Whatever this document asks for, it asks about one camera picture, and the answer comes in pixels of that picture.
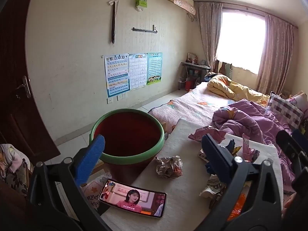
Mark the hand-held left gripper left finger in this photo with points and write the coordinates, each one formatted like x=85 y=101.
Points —
x=91 y=158

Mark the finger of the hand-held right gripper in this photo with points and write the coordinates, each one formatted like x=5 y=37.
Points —
x=288 y=151
x=302 y=142

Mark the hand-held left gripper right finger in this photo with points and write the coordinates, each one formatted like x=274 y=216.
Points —
x=216 y=158

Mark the red bucket with green rim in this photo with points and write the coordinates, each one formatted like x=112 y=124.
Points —
x=127 y=134

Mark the white crumpled wrapper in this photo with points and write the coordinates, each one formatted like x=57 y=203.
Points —
x=211 y=187

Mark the pink silver crumpled wrapper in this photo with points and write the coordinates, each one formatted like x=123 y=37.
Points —
x=250 y=151

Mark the checkered pillow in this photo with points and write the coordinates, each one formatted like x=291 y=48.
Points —
x=284 y=108

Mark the pink pillow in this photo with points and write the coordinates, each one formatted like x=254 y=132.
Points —
x=300 y=101

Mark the purple quilt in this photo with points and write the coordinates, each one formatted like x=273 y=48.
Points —
x=250 y=125

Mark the crumpled printed paper ball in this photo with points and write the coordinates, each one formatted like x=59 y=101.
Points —
x=168 y=167

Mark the orange snack packet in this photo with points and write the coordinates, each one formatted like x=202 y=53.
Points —
x=237 y=207

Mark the smartphone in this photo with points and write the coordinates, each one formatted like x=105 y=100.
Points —
x=132 y=198

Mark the patterned bedspread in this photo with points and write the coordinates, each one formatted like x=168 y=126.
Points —
x=187 y=105

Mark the yellow quilt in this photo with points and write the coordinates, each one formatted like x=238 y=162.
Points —
x=223 y=84

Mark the red box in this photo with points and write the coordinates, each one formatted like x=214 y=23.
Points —
x=189 y=84

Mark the floral clothes pile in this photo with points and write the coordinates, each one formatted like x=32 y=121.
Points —
x=13 y=170

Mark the pink patterned curtain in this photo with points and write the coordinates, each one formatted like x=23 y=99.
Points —
x=276 y=57
x=207 y=33

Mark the pale green bag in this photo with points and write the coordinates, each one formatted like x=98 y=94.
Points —
x=227 y=69

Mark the small dark desk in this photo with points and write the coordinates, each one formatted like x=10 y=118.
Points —
x=195 y=65

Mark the window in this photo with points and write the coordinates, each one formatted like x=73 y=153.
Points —
x=240 y=38

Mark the single white wall socket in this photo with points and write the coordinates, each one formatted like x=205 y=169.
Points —
x=110 y=100

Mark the double white wall socket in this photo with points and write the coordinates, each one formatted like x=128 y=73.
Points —
x=122 y=96

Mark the blue striped wall poster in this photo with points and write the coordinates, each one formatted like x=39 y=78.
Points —
x=116 y=74

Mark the white chart wall poster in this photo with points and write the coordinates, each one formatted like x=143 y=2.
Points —
x=138 y=71

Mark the green bordered wall poster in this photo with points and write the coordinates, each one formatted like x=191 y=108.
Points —
x=154 y=68

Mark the metal wall rack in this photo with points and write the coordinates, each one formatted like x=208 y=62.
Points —
x=144 y=30

